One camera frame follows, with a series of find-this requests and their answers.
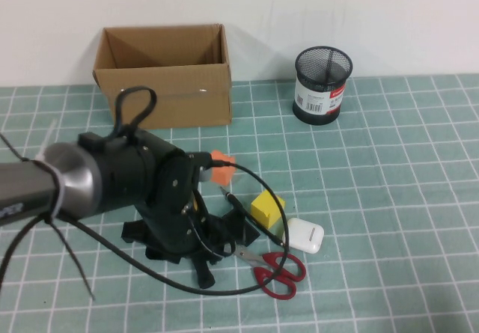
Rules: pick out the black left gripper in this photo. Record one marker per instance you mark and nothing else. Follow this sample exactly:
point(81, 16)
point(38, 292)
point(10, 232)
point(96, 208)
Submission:
point(176, 213)

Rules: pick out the black pen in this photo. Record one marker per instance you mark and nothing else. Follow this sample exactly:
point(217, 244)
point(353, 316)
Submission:
point(236, 202)

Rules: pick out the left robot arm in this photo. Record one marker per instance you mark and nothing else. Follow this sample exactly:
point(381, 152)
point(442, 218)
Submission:
point(22, 187)

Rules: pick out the orange foam block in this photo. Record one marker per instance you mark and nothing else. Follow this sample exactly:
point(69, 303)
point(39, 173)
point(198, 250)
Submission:
point(224, 176)

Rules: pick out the yellow cube block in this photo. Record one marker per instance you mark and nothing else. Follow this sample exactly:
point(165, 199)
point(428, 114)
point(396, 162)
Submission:
point(267, 209)

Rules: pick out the black zip tie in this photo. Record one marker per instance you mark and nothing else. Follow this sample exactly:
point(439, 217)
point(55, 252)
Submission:
point(73, 262)

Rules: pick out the white earbuds case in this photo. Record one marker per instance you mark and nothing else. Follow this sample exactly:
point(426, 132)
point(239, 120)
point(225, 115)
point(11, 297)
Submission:
point(305, 235)

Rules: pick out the white zip tie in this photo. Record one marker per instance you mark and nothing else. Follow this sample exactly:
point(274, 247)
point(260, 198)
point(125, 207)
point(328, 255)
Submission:
point(56, 194)

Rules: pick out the brown cardboard box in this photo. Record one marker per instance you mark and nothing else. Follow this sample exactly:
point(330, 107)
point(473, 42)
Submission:
point(194, 104)

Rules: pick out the green grid tablecloth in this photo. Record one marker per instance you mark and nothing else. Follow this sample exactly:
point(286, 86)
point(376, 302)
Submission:
point(374, 198)

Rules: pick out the black mesh pen holder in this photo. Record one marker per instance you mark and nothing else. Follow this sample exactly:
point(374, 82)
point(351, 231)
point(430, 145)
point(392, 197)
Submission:
point(318, 101)

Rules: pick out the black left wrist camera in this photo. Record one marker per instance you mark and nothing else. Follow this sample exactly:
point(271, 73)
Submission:
point(198, 161)

